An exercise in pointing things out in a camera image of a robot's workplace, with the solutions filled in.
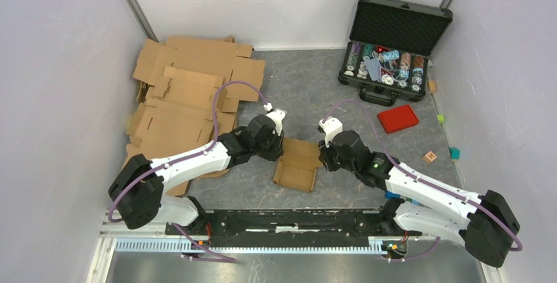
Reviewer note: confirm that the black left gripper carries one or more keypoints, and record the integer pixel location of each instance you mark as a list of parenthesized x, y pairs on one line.
[(277, 152)]

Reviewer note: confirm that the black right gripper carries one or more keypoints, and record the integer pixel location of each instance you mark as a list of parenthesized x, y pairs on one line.
[(324, 153)]

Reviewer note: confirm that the brown cardboard box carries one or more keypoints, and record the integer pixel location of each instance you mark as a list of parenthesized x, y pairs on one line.
[(297, 167)]

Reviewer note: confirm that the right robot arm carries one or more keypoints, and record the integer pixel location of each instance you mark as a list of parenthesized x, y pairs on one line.
[(484, 224)]

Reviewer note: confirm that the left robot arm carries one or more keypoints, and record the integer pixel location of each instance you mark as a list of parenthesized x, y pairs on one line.
[(140, 191)]

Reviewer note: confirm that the red flat box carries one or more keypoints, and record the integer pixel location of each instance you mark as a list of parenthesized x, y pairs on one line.
[(398, 119)]

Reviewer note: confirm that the blue block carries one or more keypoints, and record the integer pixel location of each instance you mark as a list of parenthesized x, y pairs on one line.
[(390, 195)]

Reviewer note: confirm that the wooden letter cube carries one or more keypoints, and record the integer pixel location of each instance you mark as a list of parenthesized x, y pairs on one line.
[(429, 157)]

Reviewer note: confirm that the stack of flat cardboard boxes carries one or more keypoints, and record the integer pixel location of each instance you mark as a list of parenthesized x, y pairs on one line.
[(188, 87)]

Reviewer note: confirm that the black poker chip case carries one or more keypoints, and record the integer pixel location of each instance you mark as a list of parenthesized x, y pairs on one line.
[(389, 45)]

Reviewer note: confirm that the small orange wooden block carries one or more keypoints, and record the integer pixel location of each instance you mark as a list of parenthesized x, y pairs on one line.
[(432, 86)]

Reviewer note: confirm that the teal cube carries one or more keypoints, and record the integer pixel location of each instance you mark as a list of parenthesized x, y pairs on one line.
[(454, 153)]

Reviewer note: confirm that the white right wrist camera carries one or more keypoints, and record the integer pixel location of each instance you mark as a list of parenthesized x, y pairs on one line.
[(330, 127)]

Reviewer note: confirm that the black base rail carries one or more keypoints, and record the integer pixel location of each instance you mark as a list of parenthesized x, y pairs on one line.
[(293, 228)]

